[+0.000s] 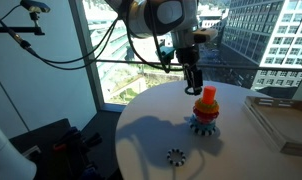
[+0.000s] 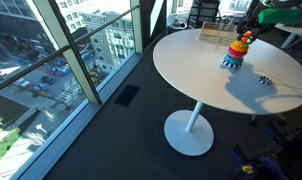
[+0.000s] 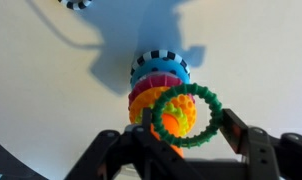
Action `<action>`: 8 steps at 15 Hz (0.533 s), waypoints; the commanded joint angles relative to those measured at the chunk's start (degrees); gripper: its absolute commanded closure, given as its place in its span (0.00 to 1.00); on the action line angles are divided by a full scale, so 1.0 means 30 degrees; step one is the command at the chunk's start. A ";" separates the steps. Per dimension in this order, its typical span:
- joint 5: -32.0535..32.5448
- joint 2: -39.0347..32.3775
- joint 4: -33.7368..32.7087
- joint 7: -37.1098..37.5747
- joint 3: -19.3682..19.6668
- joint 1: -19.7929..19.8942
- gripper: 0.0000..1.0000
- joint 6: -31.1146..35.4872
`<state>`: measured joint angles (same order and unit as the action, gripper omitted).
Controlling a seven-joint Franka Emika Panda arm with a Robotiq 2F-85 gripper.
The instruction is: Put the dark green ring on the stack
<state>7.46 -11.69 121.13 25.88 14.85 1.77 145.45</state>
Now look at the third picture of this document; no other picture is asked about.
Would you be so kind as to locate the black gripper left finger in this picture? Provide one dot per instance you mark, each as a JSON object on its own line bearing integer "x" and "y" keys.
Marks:
{"x": 147, "y": 116}

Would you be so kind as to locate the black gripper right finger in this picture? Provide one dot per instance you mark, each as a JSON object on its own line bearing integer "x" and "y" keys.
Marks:
{"x": 236, "y": 130}

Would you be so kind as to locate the orange stacking peg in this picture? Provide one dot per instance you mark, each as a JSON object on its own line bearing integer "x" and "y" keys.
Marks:
{"x": 171, "y": 121}

